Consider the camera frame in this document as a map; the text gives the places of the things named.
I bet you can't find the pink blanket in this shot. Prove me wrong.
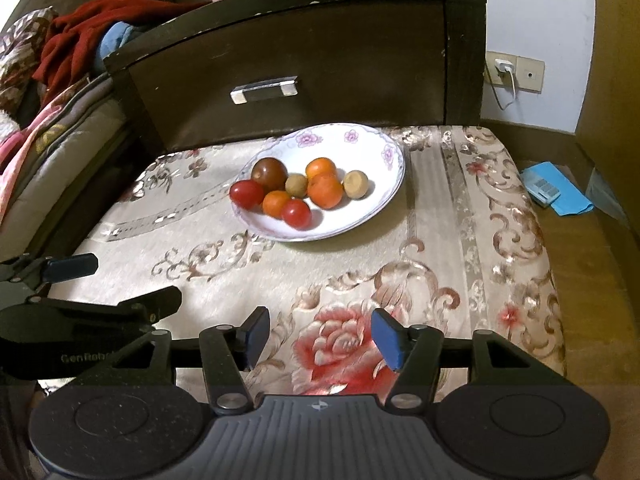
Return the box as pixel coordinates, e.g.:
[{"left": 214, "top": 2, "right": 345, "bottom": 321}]
[{"left": 0, "top": 87, "right": 76, "bottom": 201}]

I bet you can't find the wooden cabinet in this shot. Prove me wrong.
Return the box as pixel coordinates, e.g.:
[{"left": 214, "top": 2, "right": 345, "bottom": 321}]
[{"left": 575, "top": 0, "right": 640, "bottom": 221}]

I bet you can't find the orange mandarin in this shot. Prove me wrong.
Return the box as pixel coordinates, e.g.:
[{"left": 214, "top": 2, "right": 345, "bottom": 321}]
[
  {"left": 307, "top": 172, "right": 346, "bottom": 209},
  {"left": 306, "top": 157, "right": 337, "bottom": 179},
  {"left": 262, "top": 190, "right": 292, "bottom": 217}
]

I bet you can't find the dark wooden drawer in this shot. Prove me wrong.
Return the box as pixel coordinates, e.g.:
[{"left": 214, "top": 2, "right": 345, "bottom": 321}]
[{"left": 127, "top": 0, "right": 448, "bottom": 151}]

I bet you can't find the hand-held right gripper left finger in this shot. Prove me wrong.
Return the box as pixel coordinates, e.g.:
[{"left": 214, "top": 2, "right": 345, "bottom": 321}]
[{"left": 115, "top": 306, "right": 271, "bottom": 415}]

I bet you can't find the dark wooden nightstand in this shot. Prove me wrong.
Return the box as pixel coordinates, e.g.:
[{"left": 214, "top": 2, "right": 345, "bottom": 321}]
[{"left": 103, "top": 0, "right": 488, "bottom": 153}]

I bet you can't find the white floral plate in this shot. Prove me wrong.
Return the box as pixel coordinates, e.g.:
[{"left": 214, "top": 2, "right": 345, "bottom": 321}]
[{"left": 231, "top": 122, "right": 406, "bottom": 242}]

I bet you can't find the brown floral quilt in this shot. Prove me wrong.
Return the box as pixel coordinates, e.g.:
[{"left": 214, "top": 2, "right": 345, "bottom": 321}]
[{"left": 0, "top": 6, "right": 58, "bottom": 111}]

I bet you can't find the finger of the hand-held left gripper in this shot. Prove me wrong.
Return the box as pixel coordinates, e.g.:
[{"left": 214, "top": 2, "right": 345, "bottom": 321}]
[
  {"left": 27, "top": 286, "right": 183, "bottom": 326},
  {"left": 0, "top": 254, "right": 99, "bottom": 288}
]

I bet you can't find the red tomato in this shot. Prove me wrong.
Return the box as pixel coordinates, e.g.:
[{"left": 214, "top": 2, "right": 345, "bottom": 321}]
[
  {"left": 229, "top": 180, "right": 266, "bottom": 210},
  {"left": 281, "top": 198, "right": 313, "bottom": 229}
]

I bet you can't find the white charger cable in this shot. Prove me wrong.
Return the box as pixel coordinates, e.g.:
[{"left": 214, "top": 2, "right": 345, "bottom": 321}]
[{"left": 487, "top": 72, "right": 517, "bottom": 111}]

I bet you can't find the blue cloth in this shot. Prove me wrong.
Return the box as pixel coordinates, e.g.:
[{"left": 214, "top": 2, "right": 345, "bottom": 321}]
[{"left": 95, "top": 21, "right": 151, "bottom": 61}]

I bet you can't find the clear drawer handle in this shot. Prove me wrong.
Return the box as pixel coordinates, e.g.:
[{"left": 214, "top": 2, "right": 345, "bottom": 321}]
[{"left": 230, "top": 76, "right": 299, "bottom": 106}]

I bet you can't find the dark bed frame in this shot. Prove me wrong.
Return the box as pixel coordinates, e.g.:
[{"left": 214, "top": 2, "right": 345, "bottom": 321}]
[{"left": 0, "top": 125, "right": 166, "bottom": 266}]

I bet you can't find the dark brown tomato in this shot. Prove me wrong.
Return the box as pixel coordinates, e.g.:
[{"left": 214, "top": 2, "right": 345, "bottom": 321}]
[{"left": 251, "top": 157, "right": 289, "bottom": 196}]

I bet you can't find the red garment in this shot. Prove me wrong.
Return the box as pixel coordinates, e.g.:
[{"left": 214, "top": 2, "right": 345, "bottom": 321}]
[{"left": 32, "top": 0, "right": 211, "bottom": 93}]

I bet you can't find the grey beige mattress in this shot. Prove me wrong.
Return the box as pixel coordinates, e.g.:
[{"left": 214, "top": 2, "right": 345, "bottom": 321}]
[{"left": 0, "top": 72, "right": 133, "bottom": 261}]

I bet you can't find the light blue striped packet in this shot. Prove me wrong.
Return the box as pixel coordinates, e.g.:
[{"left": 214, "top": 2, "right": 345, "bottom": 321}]
[{"left": 521, "top": 169, "right": 562, "bottom": 207}]

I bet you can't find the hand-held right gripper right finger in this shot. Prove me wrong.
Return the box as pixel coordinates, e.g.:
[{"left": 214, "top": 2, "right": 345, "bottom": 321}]
[{"left": 372, "top": 308, "right": 538, "bottom": 413}]

